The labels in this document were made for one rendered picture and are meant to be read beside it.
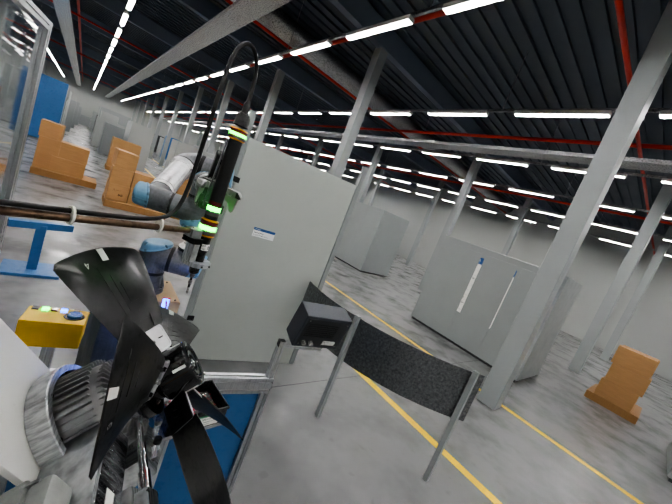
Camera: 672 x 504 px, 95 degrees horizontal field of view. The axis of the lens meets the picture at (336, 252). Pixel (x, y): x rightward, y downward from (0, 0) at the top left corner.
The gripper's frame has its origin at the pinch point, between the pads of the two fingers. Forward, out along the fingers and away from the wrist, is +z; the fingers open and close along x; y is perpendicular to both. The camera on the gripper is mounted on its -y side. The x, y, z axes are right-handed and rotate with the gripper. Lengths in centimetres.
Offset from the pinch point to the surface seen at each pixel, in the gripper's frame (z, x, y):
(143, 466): 25, 2, 56
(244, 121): -1.3, -0.3, -17.5
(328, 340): -35, -75, 56
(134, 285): -3.8, 11.9, 30.1
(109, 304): 2.0, 15.8, 33.1
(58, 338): -34, 27, 65
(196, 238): 0.3, 2.2, 13.5
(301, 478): -53, -111, 167
